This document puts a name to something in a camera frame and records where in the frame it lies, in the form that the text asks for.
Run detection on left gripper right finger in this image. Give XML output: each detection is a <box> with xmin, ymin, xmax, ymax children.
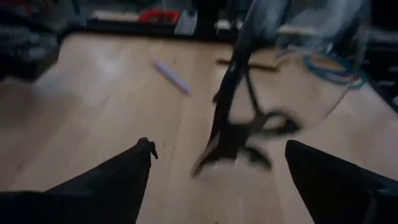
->
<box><xmin>285</xmin><ymin>139</ymin><xmax>398</xmax><ymax>224</ymax></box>

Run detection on lilac pen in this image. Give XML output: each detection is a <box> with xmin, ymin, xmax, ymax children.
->
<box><xmin>153</xmin><ymin>58</ymin><xmax>192</xmax><ymax>95</ymax></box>

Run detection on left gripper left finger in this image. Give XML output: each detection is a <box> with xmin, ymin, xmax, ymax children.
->
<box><xmin>0</xmin><ymin>137</ymin><xmax>159</xmax><ymax>224</ymax></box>

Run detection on clear safety glasses black frame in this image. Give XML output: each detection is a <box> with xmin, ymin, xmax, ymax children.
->
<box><xmin>190</xmin><ymin>0</ymin><xmax>373</xmax><ymax>179</ymax></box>

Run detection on multicoloured wire bundle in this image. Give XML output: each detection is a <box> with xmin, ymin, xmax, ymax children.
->
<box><xmin>272</xmin><ymin>46</ymin><xmax>369</xmax><ymax>91</ymax></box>

